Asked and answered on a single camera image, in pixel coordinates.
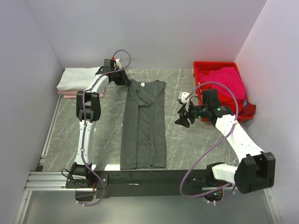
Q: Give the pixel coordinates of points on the folded pink t-shirt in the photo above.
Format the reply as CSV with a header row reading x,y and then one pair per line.
x,y
73,93

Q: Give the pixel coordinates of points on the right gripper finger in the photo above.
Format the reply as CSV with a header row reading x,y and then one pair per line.
x,y
183,121
182,110

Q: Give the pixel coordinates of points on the red plastic bin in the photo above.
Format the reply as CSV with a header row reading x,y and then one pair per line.
x,y
213,66

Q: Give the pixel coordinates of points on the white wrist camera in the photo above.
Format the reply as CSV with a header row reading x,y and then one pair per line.
x,y
117,63
183,98

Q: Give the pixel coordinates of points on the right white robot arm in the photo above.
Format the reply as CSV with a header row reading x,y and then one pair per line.
x,y
256,169

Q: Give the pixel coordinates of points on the red t-shirt in bin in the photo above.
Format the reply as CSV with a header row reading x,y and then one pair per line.
x,y
245,108

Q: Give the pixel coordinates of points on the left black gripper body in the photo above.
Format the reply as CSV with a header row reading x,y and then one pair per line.
x,y
119,77

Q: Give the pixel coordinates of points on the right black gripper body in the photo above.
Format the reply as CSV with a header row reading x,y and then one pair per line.
x,y
196,112

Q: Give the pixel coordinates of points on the aluminium frame rail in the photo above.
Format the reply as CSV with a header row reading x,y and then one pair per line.
x,y
49,181

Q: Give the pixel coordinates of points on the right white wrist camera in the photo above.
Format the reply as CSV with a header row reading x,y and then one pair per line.
x,y
183,98

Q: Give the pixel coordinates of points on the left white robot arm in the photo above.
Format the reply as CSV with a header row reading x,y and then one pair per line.
x,y
88,112

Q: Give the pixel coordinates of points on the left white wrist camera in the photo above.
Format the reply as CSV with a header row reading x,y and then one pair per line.
x,y
117,63

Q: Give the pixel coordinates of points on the magenta t-shirt in bin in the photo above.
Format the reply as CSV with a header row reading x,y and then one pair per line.
x,y
227,76

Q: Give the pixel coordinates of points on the dark grey t-shirt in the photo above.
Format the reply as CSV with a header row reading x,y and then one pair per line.
x,y
143,142

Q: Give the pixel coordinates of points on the folded white t-shirt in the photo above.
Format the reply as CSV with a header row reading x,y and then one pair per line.
x,y
77,78

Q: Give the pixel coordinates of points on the black base crossbar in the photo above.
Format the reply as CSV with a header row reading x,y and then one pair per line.
x,y
146,183

